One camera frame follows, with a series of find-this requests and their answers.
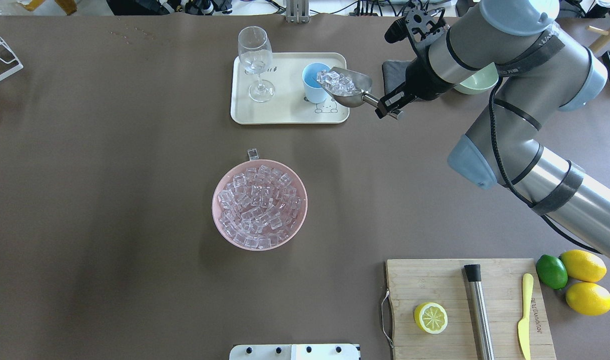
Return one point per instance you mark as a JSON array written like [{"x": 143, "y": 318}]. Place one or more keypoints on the lower yellow lemon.
[{"x": 588, "y": 298}]

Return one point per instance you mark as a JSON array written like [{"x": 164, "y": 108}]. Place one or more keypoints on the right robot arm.
[{"x": 542, "y": 70}]

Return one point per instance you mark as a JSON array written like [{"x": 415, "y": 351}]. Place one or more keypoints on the grey folded cloth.
[{"x": 394, "y": 74}]

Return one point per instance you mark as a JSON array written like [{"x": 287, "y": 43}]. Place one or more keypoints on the half lemon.
[{"x": 431, "y": 317}]

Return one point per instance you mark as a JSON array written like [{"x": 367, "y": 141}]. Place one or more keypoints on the cream rabbit tray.
[{"x": 289, "y": 105}]

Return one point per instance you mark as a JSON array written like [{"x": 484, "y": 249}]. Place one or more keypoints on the upper yellow lemon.
[{"x": 583, "y": 265}]

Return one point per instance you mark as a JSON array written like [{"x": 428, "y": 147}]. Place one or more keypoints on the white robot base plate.
[{"x": 311, "y": 351}]

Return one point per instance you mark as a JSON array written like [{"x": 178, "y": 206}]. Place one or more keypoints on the steel muddler black tip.
[{"x": 482, "y": 327}]

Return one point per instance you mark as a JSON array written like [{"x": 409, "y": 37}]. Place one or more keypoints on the metal ice scoop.
[{"x": 363, "y": 82}]

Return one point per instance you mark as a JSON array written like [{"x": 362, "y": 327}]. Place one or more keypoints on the loose ice cube right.
[{"x": 253, "y": 154}]

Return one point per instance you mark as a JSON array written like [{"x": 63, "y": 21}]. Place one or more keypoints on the pink bowl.
[{"x": 219, "y": 220}]

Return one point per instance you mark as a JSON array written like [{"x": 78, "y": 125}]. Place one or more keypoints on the yellow lemon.
[
  {"x": 583, "y": 265},
  {"x": 588, "y": 298}
]

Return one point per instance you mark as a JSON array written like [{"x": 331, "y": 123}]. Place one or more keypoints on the green lime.
[{"x": 551, "y": 272}]

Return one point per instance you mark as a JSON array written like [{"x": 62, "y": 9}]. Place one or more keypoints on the ice cubes in scoop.
[{"x": 337, "y": 84}]

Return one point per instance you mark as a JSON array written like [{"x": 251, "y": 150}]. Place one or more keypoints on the bamboo cutting board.
[{"x": 412, "y": 282}]

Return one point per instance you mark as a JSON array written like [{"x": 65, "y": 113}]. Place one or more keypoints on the clear wine glass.
[{"x": 255, "y": 55}]

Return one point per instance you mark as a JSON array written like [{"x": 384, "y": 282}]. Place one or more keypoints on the green bowl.
[{"x": 479, "y": 82}]

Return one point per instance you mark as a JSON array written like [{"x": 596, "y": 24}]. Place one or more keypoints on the yellow plastic knife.
[{"x": 523, "y": 325}]

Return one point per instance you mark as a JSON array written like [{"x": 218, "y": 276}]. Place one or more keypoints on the pile of clear ice cubes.
[{"x": 259, "y": 210}]

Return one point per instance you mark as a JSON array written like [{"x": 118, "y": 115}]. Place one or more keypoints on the blue cup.
[{"x": 313, "y": 90}]

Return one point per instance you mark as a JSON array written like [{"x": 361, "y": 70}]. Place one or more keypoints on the wooden mug tree stand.
[{"x": 601, "y": 41}]

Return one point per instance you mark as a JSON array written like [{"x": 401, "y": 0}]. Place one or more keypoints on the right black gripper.
[{"x": 421, "y": 78}]

